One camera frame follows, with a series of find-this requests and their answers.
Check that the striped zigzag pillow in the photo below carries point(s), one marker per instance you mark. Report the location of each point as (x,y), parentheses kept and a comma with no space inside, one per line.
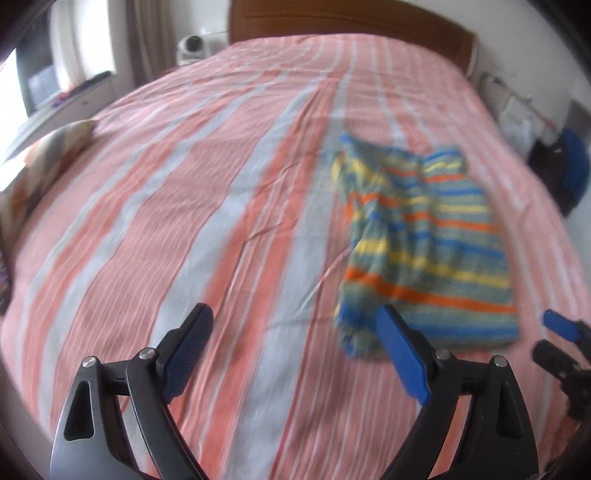
(41,164)

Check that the black chair with clothes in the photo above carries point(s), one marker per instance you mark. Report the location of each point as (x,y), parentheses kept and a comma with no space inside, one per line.
(549,164)

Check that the beige curtain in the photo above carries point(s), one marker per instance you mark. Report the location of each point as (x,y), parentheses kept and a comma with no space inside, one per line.
(150,39)

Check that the striped knit sweater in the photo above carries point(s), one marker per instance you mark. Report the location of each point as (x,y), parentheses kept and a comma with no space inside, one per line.
(424,240)

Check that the blue garment on chair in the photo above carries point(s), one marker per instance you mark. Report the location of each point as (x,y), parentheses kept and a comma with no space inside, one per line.
(577,177)

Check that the pink striped bed cover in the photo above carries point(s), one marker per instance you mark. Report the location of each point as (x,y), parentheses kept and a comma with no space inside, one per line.
(212,185)

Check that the black smartphone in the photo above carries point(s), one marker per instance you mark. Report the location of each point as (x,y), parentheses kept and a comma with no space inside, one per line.
(5,284)

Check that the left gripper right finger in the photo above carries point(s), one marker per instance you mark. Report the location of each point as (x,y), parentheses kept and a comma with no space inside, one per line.
(497,441)

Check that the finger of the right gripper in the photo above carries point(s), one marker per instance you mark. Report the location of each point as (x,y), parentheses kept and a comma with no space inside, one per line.
(554,361)
(565,328)

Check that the brown wooden headboard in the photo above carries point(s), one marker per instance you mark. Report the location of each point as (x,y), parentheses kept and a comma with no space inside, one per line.
(252,19)

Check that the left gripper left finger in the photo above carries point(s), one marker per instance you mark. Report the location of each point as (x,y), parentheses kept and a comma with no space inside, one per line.
(91,441)

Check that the white side table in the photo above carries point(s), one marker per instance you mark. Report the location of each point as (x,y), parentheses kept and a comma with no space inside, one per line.
(521,124)

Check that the white window cabinet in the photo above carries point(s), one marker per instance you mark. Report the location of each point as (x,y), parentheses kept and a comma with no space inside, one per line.
(98,93)

